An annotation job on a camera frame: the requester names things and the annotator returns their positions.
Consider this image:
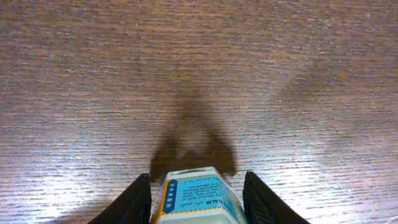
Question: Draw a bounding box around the small jar gold lid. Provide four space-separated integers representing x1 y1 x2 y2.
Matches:
150 167 248 224

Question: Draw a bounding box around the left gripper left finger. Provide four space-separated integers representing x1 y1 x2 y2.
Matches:
88 173 152 224

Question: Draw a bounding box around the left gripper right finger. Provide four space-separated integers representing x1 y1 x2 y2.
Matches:
243 171 309 224

